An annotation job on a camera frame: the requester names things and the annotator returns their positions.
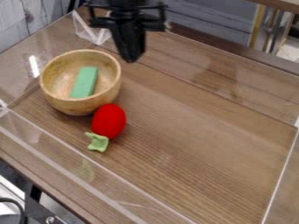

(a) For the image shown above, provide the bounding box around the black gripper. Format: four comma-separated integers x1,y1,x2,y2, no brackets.
85,1,168,63

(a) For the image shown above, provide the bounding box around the green rectangular stick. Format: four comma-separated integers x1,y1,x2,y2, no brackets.
69,66,99,98

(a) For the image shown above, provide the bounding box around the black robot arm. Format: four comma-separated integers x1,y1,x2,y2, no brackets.
84,0,167,63

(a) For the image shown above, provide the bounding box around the brown wooden bowl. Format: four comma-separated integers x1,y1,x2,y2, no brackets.
40,50,121,116

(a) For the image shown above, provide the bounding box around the clear acrylic stand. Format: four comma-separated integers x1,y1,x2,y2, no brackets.
71,11,112,46

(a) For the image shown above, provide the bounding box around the red plush strawberry toy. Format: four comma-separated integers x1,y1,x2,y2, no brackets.
85,103,127,152

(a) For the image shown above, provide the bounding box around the black table leg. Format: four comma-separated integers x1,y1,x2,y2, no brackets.
24,184,43,215

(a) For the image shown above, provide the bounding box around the gold metal chair frame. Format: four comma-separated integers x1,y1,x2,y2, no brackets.
248,4,295,55

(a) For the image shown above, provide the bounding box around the black cable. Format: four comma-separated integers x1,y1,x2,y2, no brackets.
0,197,28,224

